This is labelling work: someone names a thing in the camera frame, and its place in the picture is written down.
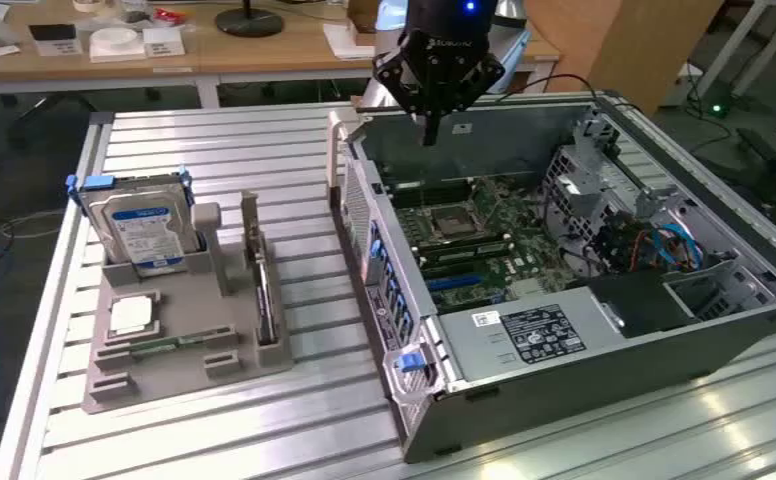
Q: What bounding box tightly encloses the silver CPU chip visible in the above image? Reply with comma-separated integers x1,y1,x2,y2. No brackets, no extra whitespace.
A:
108,296,158,334

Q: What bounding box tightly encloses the black round lamp base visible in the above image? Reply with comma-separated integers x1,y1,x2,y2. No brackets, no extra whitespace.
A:
214,0,287,38

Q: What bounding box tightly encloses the grey power supply unit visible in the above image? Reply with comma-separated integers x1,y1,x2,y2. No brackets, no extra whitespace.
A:
436,287,625,382

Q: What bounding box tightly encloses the orange disk wire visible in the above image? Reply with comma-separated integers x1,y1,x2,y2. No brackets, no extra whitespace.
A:
627,224,650,274

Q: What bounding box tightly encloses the metal disk bay cage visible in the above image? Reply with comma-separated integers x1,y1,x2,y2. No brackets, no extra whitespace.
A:
539,144,638,274

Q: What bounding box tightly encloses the grey open PC case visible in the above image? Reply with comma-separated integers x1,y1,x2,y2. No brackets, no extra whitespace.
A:
326,89,776,464

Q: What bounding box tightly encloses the green motherboard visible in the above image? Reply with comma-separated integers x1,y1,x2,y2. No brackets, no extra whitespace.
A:
387,174,598,316

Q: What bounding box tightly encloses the wooden cabinet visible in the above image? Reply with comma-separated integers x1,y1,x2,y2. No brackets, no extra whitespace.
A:
526,0,727,117

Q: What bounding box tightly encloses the white labelled box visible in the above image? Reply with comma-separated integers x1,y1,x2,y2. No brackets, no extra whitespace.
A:
142,25,187,58

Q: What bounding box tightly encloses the blue expansion slot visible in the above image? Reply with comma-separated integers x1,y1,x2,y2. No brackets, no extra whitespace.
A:
426,275,485,293

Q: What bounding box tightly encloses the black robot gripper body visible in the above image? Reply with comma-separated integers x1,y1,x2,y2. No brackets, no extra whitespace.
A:
400,0,499,112

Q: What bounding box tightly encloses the white flat box stack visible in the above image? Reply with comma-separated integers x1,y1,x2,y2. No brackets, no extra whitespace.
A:
323,21,378,62

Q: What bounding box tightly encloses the hard disk with blue carrier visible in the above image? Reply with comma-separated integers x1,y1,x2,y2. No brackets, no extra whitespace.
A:
66,171,198,277

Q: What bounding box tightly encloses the graphics card with metal bracket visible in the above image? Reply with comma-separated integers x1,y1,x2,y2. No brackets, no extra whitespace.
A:
239,189,283,347

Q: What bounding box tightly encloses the metal CPU socket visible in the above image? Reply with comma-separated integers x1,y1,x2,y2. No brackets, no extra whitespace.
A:
427,204,482,237

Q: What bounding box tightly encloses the grey plastic parts rack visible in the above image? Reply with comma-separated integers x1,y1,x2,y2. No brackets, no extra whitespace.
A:
79,189,296,416

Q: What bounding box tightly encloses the white table frame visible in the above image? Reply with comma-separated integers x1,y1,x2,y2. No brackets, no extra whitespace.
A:
693,0,776,137

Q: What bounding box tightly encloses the RAM stick with green sticker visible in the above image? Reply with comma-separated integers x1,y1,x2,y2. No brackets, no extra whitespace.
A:
418,238,510,256

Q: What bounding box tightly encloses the blue disk wire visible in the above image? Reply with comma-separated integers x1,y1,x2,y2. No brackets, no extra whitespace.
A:
653,226,705,272

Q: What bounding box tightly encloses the wooden desk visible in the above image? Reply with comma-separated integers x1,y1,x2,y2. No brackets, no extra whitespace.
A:
0,0,563,96

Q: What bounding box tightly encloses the white box with black top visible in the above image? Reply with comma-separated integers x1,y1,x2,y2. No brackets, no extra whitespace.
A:
29,23,84,57

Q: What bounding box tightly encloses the black power cable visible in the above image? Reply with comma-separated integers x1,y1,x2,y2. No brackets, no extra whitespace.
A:
494,73,605,102

